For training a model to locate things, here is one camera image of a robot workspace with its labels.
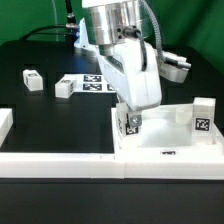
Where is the white square table top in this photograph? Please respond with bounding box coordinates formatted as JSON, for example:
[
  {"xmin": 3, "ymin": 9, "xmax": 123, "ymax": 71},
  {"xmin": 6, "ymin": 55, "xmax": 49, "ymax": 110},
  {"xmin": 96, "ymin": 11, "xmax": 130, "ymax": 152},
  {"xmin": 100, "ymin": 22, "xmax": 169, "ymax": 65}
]
[{"xmin": 111, "ymin": 104, "xmax": 224, "ymax": 157}]

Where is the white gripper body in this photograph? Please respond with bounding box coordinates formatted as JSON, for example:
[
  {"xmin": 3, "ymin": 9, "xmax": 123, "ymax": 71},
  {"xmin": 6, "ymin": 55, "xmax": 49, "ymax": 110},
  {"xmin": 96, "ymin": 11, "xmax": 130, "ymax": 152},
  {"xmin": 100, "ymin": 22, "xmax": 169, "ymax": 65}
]
[{"xmin": 98, "ymin": 39, "xmax": 162, "ymax": 111}]

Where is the white fiducial marker sheet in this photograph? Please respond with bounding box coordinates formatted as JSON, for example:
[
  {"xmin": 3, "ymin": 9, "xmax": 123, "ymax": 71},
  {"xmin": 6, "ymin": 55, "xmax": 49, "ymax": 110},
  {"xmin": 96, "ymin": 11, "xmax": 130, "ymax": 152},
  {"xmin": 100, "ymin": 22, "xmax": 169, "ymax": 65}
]
[{"xmin": 64, "ymin": 74, "xmax": 114, "ymax": 93}]

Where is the white U-shaped obstacle fence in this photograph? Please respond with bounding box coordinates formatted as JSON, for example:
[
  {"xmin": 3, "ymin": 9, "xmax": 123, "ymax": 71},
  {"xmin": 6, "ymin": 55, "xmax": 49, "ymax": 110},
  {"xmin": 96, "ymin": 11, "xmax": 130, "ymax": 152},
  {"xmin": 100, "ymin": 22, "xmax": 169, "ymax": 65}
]
[{"xmin": 0, "ymin": 108, "xmax": 224, "ymax": 181}]

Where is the black cable bundle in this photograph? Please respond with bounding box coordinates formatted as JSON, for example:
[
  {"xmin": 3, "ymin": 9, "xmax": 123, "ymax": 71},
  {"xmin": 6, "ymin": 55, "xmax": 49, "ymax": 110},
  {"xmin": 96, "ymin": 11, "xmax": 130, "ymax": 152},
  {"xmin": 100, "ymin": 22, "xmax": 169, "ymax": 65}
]
[{"xmin": 19, "ymin": 0, "xmax": 80, "ymax": 43}]

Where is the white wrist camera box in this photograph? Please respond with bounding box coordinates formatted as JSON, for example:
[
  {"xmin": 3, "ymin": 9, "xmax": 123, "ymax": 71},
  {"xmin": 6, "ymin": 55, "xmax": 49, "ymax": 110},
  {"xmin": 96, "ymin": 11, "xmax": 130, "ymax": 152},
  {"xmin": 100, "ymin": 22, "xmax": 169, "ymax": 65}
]
[{"xmin": 157, "ymin": 52, "xmax": 191, "ymax": 83}]

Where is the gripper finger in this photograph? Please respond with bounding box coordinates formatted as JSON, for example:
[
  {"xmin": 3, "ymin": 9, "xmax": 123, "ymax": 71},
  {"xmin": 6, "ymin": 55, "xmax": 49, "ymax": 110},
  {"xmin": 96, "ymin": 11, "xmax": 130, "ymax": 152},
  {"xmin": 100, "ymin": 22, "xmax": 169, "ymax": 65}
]
[{"xmin": 128, "ymin": 112, "xmax": 142, "ymax": 127}]

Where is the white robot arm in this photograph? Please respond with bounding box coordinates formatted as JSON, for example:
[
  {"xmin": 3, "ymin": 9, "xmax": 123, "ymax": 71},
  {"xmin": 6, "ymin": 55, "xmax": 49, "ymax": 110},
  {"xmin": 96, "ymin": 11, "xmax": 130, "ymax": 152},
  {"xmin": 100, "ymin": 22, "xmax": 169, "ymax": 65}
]
[{"xmin": 82, "ymin": 0, "xmax": 161, "ymax": 127}]

